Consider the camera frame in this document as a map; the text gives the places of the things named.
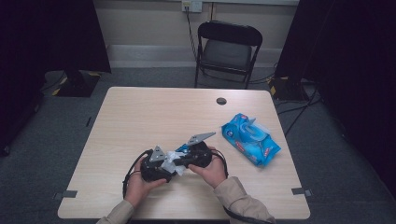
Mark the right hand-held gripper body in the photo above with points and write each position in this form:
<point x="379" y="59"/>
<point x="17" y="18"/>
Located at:
<point x="199" y="155"/>

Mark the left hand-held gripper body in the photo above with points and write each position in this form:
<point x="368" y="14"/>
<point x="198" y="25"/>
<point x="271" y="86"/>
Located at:
<point x="155" y="169"/>

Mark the white wet wipe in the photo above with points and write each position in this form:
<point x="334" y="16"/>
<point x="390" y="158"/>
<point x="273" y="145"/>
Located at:
<point x="169" y="158"/>

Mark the blue wet wipes pack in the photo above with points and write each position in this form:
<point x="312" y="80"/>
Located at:
<point x="249" y="143"/>

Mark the person's right hand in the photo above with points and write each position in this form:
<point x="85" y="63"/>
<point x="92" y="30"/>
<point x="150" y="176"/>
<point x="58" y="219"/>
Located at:
<point x="213" y="174"/>

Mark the person's left hand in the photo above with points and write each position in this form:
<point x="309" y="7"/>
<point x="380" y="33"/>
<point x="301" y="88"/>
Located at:
<point x="137" y="186"/>

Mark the grey tape piece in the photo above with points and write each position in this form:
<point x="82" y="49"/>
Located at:
<point x="300" y="191"/>
<point x="67" y="194"/>

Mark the black stand base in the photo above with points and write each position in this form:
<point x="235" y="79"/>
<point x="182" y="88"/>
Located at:
<point x="286" y="90"/>
<point x="77" y="87"/>

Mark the black folding chair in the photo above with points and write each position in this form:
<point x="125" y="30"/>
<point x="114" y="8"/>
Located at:
<point x="229" y="32"/>

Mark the black curtain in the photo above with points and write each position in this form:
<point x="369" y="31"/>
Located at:
<point x="351" y="62"/>
<point x="46" y="46"/>

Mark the white wall socket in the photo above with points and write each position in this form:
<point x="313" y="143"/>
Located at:
<point x="192" y="5"/>

